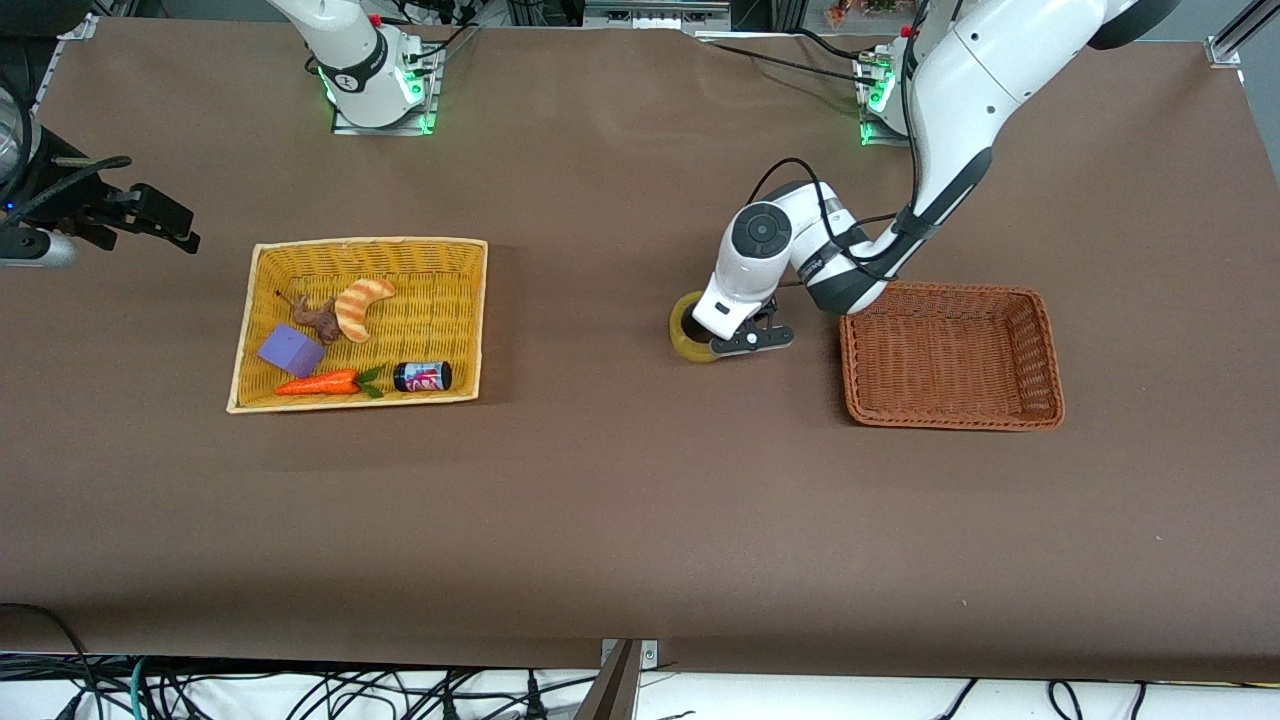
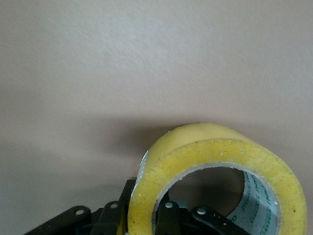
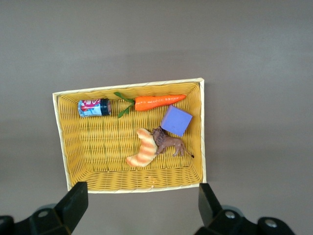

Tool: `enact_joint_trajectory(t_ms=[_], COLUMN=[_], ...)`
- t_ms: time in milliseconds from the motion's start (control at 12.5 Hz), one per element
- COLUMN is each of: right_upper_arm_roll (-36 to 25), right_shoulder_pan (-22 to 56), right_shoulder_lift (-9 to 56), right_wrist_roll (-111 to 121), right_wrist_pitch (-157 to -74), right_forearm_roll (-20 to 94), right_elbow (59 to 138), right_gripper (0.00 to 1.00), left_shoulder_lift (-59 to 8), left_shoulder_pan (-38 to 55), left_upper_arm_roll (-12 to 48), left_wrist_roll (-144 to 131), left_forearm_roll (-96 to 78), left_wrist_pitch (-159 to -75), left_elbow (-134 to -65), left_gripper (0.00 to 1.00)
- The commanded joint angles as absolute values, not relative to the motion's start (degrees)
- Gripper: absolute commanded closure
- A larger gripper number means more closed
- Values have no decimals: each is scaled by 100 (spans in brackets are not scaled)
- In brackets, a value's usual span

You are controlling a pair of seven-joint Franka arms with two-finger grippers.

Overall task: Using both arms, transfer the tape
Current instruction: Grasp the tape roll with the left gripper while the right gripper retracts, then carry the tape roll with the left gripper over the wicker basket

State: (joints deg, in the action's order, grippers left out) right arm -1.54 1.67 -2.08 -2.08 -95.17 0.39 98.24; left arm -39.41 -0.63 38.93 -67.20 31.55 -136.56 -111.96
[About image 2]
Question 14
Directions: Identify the brown table cover sheet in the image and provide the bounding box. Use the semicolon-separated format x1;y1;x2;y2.
0;0;313;235

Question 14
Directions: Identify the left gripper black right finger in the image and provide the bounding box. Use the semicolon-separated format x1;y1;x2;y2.
156;192;245;235

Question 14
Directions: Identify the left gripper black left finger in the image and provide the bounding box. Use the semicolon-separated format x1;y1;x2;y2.
26;179;136;235

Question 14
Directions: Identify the yellow packing tape roll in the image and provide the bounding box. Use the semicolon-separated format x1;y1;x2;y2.
127;122;308;235

